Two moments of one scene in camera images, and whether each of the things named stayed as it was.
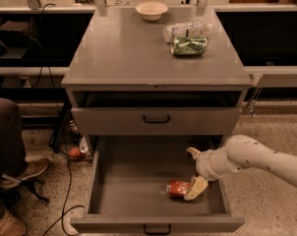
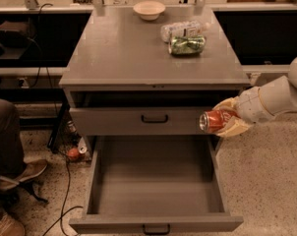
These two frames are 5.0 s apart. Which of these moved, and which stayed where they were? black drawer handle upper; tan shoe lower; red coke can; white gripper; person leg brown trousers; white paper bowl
Moved: white gripper; red coke can
Stayed: black drawer handle upper; white paper bowl; person leg brown trousers; tan shoe lower
